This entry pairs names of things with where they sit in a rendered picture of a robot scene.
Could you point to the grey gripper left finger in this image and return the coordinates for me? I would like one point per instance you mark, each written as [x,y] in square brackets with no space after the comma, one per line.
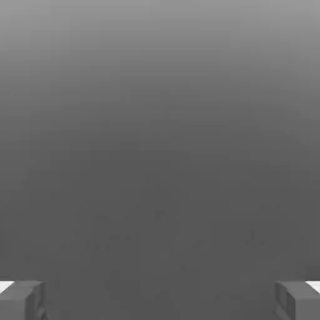
[20,301]

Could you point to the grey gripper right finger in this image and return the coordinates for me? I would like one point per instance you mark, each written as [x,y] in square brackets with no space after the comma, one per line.
[298,301]

